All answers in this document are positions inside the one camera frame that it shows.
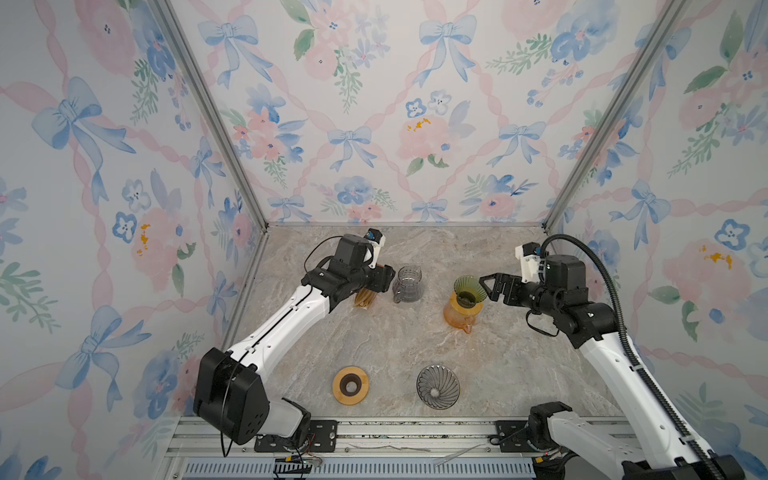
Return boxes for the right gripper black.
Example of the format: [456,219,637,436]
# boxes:
[479,274,561,321]

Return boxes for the coffee filter pack orange clip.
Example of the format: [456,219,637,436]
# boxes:
[354,288,377,309]

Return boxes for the green glass dripper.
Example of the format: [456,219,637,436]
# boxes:
[453,275,487,309]

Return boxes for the orange glass carafe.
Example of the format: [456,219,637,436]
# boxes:
[443,303,483,334]

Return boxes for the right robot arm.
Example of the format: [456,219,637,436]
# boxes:
[479,255,745,479]

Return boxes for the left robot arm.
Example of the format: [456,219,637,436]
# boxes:
[192,228,395,449]

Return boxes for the grey glass dripper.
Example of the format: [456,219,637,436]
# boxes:
[416,364,461,410]

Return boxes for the grey glass carafe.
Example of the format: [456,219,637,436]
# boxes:
[393,265,425,303]

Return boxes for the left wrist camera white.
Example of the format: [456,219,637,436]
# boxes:
[364,228,386,269]

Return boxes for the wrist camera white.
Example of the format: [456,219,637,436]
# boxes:
[515,242,544,283]
[364,228,386,269]

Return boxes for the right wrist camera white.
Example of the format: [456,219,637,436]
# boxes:
[515,242,544,283]

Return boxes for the wooden dripper ring near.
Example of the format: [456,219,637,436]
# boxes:
[331,365,371,407]

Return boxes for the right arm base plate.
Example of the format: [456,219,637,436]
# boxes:
[488,420,572,456]

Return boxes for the right corner aluminium post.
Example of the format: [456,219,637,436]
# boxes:
[542,0,690,233]

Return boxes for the corner aluminium post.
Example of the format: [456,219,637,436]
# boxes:
[542,0,690,233]
[148,0,268,234]

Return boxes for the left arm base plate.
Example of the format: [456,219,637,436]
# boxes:
[254,420,339,454]

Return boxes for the aluminium front rail frame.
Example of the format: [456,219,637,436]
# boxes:
[155,417,639,479]

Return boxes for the left corner aluminium post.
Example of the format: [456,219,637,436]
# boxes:
[148,0,268,234]

